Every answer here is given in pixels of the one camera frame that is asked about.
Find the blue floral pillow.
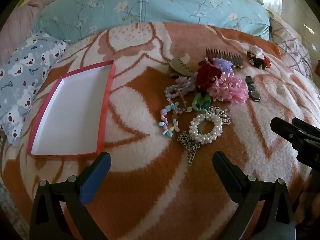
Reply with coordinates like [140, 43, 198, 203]
[34, 0, 273, 43]

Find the lavender bead scrunchie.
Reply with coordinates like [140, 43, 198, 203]
[175, 75, 198, 93]

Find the white pearl scrunchie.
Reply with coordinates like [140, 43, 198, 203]
[189, 112, 223, 144]

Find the dark wristwatch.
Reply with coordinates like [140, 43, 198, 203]
[245, 76, 262, 102]

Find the red rimmed white box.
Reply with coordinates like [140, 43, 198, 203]
[27, 59, 116, 157]

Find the dark red velvet flower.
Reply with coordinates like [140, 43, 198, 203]
[195, 56, 223, 92]

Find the pink ruffled scrunchie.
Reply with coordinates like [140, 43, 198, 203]
[209, 73, 249, 103]

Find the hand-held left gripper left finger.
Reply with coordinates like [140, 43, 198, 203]
[29, 152, 112, 240]

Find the green chain link clip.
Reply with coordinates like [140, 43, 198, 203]
[191, 92, 212, 111]

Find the plaid pillow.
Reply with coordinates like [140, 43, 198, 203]
[271, 17, 313, 78]

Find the blue bear print pillow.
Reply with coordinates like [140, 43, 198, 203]
[0, 31, 68, 147]

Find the beige hair claw clip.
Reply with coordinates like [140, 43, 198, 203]
[167, 55, 192, 77]

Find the silver chain necklace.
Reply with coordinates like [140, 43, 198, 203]
[177, 132, 200, 167]

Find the silver crown brooch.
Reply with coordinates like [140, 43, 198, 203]
[207, 106, 231, 125]

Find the pastel bead bracelet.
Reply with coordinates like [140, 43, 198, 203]
[159, 102, 183, 137]

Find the clear blue bead bracelet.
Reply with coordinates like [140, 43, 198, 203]
[164, 85, 187, 105]

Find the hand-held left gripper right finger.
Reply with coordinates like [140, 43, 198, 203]
[212, 151, 297, 240]

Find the orange and white blanket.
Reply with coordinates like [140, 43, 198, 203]
[0, 21, 320, 240]

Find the red bow hair clip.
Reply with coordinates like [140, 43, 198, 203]
[246, 46, 272, 70]

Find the purple ruffled hair comb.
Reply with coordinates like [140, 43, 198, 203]
[205, 48, 245, 73]

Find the pink quilt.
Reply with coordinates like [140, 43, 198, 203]
[0, 0, 42, 65]

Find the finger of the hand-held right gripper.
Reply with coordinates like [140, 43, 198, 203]
[291, 117, 320, 142]
[270, 117, 320, 165]

